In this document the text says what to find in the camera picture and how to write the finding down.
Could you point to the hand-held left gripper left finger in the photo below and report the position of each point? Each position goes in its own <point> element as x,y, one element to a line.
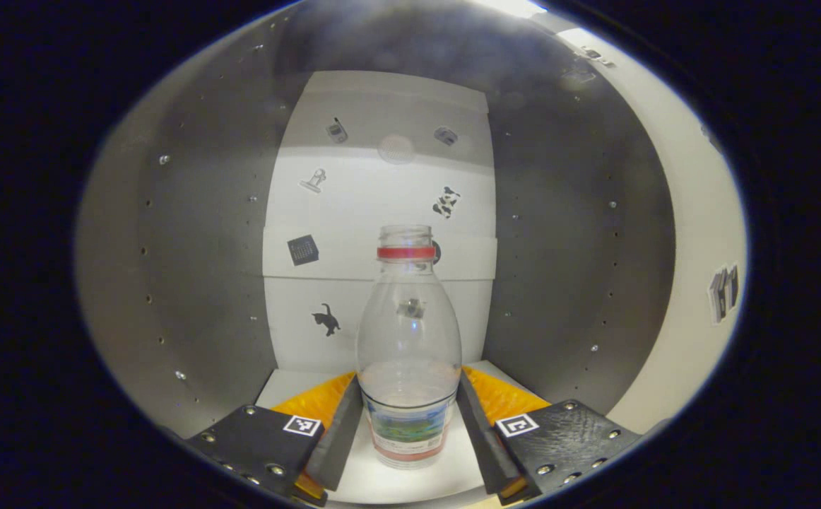
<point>340,445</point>

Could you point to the clear plastic bottle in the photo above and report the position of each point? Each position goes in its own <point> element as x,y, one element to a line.
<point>408,339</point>

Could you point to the grey cabinet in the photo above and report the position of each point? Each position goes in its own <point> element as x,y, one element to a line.
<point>205,247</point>

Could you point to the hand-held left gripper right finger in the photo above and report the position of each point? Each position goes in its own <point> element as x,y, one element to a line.
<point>481,445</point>

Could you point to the grey cabinet door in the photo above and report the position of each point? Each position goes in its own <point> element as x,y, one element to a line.
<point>693,247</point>

